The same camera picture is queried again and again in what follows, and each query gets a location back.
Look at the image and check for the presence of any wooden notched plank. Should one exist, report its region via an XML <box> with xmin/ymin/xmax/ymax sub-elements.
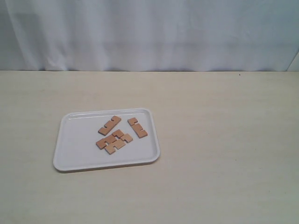
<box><xmin>96</xmin><ymin>129</ymin><xmax>124</xmax><ymax>150</ymax></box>
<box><xmin>98</xmin><ymin>116</ymin><xmax>121</xmax><ymax>136</ymax></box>
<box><xmin>128</xmin><ymin>117</ymin><xmax>148</xmax><ymax>139</ymax></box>
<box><xmin>105</xmin><ymin>134</ymin><xmax>133</xmax><ymax>155</ymax></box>

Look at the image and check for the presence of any white rectangular plastic tray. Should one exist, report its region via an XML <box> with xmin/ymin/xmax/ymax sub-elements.
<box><xmin>53</xmin><ymin>108</ymin><xmax>160</xmax><ymax>172</ymax></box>

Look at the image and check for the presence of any white backdrop curtain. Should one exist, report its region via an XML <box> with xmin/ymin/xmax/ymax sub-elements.
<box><xmin>0</xmin><ymin>0</ymin><xmax>299</xmax><ymax>71</ymax></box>

